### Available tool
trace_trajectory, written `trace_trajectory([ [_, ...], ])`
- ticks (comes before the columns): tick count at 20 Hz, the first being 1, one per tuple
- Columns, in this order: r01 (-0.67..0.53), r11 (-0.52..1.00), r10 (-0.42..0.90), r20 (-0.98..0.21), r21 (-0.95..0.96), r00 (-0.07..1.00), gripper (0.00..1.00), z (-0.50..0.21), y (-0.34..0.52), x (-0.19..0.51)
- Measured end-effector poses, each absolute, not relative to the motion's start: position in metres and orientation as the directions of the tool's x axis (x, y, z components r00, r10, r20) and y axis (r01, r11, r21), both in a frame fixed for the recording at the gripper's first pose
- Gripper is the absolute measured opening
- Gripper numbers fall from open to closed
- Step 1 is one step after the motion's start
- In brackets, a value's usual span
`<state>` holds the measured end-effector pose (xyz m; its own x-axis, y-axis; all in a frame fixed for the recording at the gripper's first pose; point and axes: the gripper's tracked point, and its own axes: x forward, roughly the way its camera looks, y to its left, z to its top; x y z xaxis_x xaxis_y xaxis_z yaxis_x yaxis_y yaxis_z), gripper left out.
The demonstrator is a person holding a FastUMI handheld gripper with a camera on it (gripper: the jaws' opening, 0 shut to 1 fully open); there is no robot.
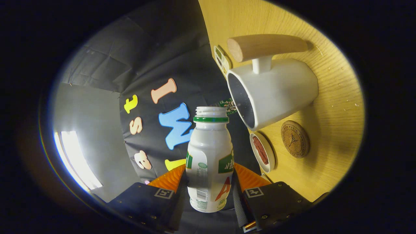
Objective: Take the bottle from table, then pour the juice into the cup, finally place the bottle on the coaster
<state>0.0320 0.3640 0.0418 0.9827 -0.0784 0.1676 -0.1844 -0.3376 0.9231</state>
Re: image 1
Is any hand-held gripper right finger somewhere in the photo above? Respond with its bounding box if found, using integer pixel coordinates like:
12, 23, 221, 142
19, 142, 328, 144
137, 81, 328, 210
232, 162, 314, 233

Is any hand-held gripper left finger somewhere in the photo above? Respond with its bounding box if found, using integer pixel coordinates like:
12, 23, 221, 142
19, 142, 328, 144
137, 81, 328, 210
107, 163, 188, 233

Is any white juice bottle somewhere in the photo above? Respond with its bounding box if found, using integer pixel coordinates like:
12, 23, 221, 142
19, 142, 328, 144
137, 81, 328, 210
186, 106, 234, 213

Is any round cork coaster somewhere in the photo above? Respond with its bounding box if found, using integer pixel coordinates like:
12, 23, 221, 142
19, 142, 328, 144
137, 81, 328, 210
281, 121, 310, 159

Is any white cup with wooden handle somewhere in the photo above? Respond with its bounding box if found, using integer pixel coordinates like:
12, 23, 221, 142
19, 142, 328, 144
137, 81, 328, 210
227, 34, 319, 132

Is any clear plastic water bottle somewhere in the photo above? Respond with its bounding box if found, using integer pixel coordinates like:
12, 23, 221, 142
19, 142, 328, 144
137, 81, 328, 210
210, 97, 238, 116

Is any red meat slice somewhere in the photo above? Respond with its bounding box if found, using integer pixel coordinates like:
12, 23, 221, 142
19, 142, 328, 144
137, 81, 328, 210
257, 143, 269, 165
253, 136, 265, 163

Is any round white plate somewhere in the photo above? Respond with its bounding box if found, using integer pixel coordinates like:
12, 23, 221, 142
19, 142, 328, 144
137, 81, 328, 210
250, 132, 276, 173

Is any wooden table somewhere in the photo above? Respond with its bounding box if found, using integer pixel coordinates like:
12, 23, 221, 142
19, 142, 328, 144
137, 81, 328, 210
198, 0, 366, 202

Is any white divided dish with beans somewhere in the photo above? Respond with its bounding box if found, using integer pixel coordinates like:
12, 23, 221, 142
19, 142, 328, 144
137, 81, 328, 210
214, 45, 232, 78

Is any black backdrop cloth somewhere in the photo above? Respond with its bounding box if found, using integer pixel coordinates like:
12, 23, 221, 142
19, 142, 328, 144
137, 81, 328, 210
60, 0, 260, 186

